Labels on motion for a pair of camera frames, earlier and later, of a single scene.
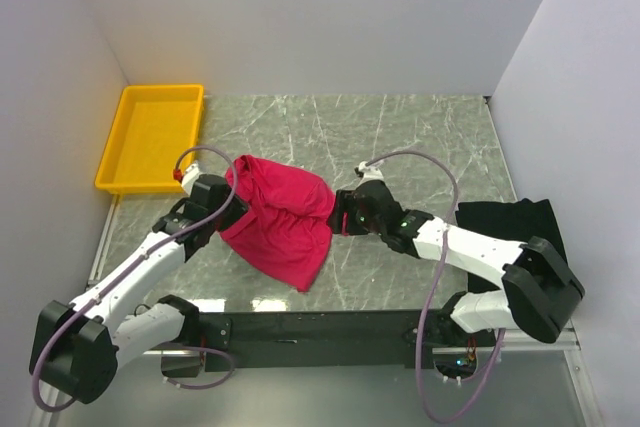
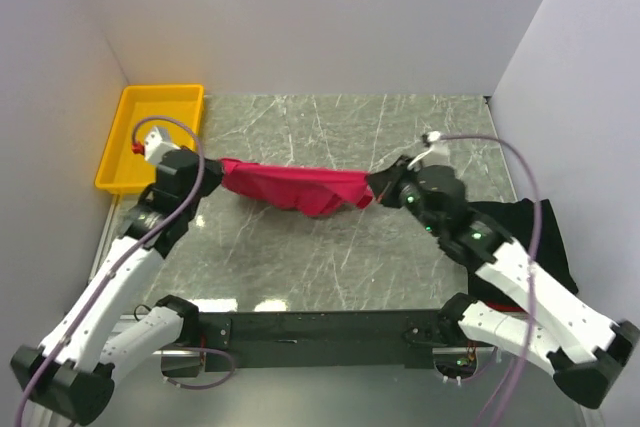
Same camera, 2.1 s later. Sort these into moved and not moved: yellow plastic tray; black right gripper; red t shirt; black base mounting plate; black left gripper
Moved: black left gripper; red t shirt; black right gripper
Not moved: yellow plastic tray; black base mounting plate
